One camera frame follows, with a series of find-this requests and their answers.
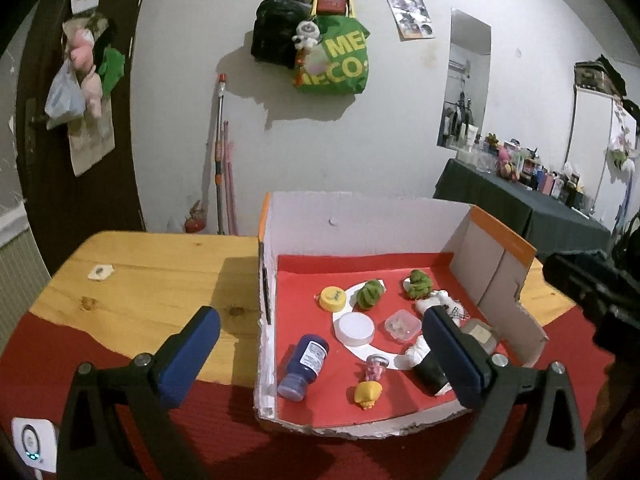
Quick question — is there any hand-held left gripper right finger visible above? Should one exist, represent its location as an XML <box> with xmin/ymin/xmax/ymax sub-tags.
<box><xmin>421</xmin><ymin>305</ymin><xmax>587</xmax><ymax>480</ymax></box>

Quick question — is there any orange cardboard box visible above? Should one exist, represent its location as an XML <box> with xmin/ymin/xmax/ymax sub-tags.
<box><xmin>252</xmin><ymin>191</ymin><xmax>548</xmax><ymax>442</ymax></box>

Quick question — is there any white plush with checked bow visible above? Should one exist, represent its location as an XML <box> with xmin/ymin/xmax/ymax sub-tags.
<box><xmin>412</xmin><ymin>290</ymin><xmax>471</xmax><ymax>321</ymax></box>

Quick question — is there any dark brown door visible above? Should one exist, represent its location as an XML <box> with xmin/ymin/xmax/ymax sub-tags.
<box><xmin>15</xmin><ymin>0</ymin><xmax>166</xmax><ymax>281</ymax></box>

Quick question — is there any white panda plush charm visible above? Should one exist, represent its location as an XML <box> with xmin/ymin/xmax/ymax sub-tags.
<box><xmin>292</xmin><ymin>20</ymin><xmax>323</xmax><ymax>51</ymax></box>

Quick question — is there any brown oval case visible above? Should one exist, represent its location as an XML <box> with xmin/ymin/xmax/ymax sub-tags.
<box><xmin>457</xmin><ymin>317</ymin><xmax>501</xmax><ymax>358</ymax></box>

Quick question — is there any translucent plastic bag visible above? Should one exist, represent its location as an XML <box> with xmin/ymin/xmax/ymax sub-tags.
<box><xmin>44</xmin><ymin>60</ymin><xmax>87</xmax><ymax>131</ymax></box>

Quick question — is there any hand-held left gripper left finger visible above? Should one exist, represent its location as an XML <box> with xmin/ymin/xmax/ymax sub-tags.
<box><xmin>56</xmin><ymin>304</ymin><xmax>222</xmax><ymax>480</ymax></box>

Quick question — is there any blue paint bottle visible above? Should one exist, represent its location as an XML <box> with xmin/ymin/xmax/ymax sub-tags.
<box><xmin>277</xmin><ymin>334</ymin><xmax>331</xmax><ymax>402</ymax></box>

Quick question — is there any red knitted mat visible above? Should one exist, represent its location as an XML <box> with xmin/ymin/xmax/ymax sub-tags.
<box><xmin>0</xmin><ymin>305</ymin><xmax>640</xmax><ymax>480</ymax></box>

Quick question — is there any dark bag on wardrobe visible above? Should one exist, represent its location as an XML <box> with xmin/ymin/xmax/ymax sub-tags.
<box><xmin>574</xmin><ymin>54</ymin><xmax>628</xmax><ymax>97</ymax></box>

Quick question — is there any beige hanging organizer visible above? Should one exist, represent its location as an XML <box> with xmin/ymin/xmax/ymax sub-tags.
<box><xmin>62</xmin><ymin>14</ymin><xmax>117</xmax><ymax>177</ymax></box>

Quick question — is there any green tote bag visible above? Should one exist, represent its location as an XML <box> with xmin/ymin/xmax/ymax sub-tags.
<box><xmin>292</xmin><ymin>14</ymin><xmax>372</xmax><ymax>96</ymax></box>

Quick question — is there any wall photo collage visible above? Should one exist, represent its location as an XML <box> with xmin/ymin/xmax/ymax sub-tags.
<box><xmin>386</xmin><ymin>0</ymin><xmax>436</xmax><ymax>41</ymax></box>

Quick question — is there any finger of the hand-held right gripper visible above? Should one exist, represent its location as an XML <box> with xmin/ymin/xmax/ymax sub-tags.
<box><xmin>542</xmin><ymin>254</ymin><xmax>640</xmax><ymax>311</ymax></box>

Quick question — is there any red apple-shaped ornament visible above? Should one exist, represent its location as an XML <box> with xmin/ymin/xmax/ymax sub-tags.
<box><xmin>185</xmin><ymin>201</ymin><xmax>207</xmax><ymax>233</ymax></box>

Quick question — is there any small pink globe toy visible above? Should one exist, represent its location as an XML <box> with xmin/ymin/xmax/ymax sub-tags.
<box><xmin>364</xmin><ymin>354</ymin><xmax>391</xmax><ymax>382</ymax></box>

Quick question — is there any white round lid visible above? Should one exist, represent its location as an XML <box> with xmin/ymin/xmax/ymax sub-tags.
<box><xmin>334</xmin><ymin>311</ymin><xmax>376</xmax><ymax>347</ymax></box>

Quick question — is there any hanging flower plush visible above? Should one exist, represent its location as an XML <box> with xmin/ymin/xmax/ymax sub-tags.
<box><xmin>606</xmin><ymin>100</ymin><xmax>640</xmax><ymax>176</ymax></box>

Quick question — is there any small clear plastic box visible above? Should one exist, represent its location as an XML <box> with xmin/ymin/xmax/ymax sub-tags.
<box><xmin>384</xmin><ymin>309</ymin><xmax>421</xmax><ymax>343</ymax></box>

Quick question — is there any green leaf plush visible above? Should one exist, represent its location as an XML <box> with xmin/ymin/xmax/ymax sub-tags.
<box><xmin>97</xmin><ymin>46</ymin><xmax>126</xmax><ymax>97</ymax></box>

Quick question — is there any wall mirror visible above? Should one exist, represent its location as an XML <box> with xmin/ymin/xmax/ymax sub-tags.
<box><xmin>436</xmin><ymin>8</ymin><xmax>492</xmax><ymax>153</ymax></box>

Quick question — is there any white square device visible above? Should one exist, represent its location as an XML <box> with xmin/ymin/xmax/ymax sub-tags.
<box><xmin>11</xmin><ymin>416</ymin><xmax>56</xmax><ymax>476</ymax></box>

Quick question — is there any mop handle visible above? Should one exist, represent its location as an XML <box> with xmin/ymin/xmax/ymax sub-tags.
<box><xmin>212</xmin><ymin>74</ymin><xmax>228</xmax><ymax>235</ymax></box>

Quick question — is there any green fuzzy plush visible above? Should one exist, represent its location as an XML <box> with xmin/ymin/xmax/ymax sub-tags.
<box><xmin>403</xmin><ymin>269</ymin><xmax>434</xmax><ymax>302</ymax></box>
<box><xmin>354</xmin><ymin>280</ymin><xmax>387</xmax><ymax>311</ymax></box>

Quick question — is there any side table with dark cloth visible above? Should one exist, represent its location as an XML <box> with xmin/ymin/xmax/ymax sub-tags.
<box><xmin>432</xmin><ymin>157</ymin><xmax>613</xmax><ymax>261</ymax></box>

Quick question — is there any door handle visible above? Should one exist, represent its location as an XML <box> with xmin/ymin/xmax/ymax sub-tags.
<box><xmin>25</xmin><ymin>100</ymin><xmax>50</xmax><ymax>133</ymax></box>

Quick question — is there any yellow plastic lid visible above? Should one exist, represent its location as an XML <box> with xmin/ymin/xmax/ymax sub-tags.
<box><xmin>319</xmin><ymin>286</ymin><xmax>348</xmax><ymax>312</ymax></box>

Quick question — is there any pink plush toy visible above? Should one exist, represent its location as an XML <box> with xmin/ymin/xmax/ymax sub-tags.
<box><xmin>67</xmin><ymin>27</ymin><xmax>103</xmax><ymax>120</ymax></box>

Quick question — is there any black and white plush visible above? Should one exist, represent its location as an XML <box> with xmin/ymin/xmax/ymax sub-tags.
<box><xmin>395</xmin><ymin>335</ymin><xmax>458</xmax><ymax>398</ymax></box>

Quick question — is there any black backpack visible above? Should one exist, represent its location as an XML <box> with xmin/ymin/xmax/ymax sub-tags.
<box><xmin>250</xmin><ymin>0</ymin><xmax>316</xmax><ymax>68</ymax></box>

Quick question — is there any row of small bottles and boxes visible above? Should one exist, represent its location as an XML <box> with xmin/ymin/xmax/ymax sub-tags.
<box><xmin>442</xmin><ymin>132</ymin><xmax>601</xmax><ymax>211</ymax></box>

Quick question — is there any yellow toy figure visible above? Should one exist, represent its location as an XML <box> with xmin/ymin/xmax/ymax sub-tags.
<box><xmin>354</xmin><ymin>380</ymin><xmax>385</xmax><ymax>411</ymax></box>

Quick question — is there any white wardrobe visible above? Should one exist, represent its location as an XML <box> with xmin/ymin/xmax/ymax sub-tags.
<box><xmin>565</xmin><ymin>85</ymin><xmax>640</xmax><ymax>226</ymax></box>

